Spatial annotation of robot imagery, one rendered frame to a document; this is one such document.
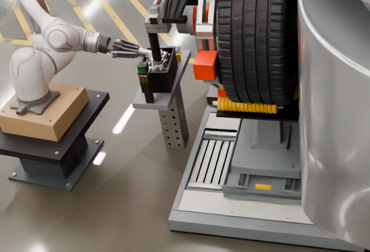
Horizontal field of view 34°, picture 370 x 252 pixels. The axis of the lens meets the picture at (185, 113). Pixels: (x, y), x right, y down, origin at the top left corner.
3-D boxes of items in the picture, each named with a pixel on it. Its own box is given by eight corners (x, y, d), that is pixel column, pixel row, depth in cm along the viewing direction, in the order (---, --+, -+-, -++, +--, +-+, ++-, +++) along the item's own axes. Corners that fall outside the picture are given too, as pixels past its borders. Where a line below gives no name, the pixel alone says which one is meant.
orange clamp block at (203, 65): (220, 66, 221) (215, 81, 215) (199, 65, 223) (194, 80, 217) (218, 50, 217) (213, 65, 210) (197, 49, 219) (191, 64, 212)
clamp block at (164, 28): (168, 33, 227) (166, 21, 223) (146, 33, 229) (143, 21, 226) (172, 26, 230) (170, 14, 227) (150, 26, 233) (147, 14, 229)
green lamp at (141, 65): (146, 74, 257) (145, 66, 255) (137, 74, 258) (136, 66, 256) (149, 69, 260) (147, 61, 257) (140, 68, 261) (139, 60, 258)
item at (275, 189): (305, 207, 260) (305, 191, 254) (223, 198, 269) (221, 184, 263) (315, 129, 296) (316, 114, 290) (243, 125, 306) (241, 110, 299)
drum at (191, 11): (228, 43, 238) (226, 12, 229) (177, 42, 244) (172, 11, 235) (235, 24, 248) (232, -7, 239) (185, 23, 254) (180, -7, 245)
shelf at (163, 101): (168, 110, 268) (167, 105, 266) (132, 108, 273) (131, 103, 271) (191, 55, 299) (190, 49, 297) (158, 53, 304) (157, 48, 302)
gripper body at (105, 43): (97, 42, 249) (119, 46, 249) (102, 30, 256) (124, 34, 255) (96, 56, 254) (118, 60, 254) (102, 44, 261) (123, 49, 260)
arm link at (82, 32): (86, 52, 261) (79, 54, 248) (52, 45, 262) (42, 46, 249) (91, 27, 260) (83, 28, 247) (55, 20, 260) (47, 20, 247)
